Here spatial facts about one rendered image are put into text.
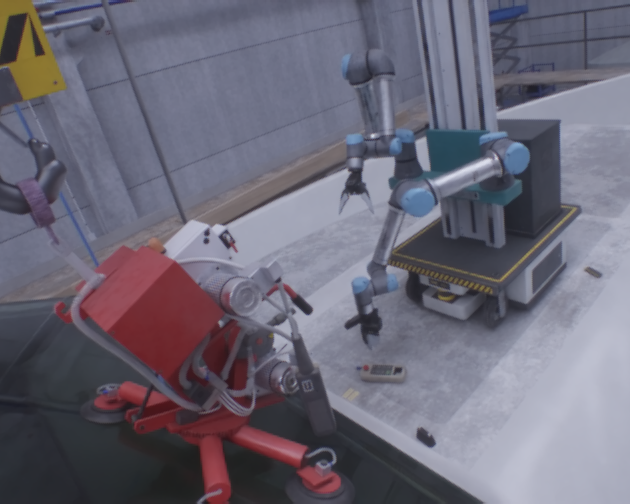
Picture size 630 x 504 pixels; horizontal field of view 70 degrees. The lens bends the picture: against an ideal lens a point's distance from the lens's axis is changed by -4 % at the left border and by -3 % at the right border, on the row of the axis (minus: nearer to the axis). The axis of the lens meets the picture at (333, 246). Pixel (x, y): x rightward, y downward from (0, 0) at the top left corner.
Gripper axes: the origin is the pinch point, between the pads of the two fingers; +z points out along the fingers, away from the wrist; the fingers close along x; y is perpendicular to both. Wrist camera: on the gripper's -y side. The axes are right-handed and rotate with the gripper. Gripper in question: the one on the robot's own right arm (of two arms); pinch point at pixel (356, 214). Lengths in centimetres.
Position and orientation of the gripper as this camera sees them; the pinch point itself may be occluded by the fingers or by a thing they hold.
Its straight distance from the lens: 211.7
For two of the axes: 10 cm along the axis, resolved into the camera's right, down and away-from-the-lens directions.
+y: 3.1, -0.7, 9.5
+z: 0.4, 10.0, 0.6
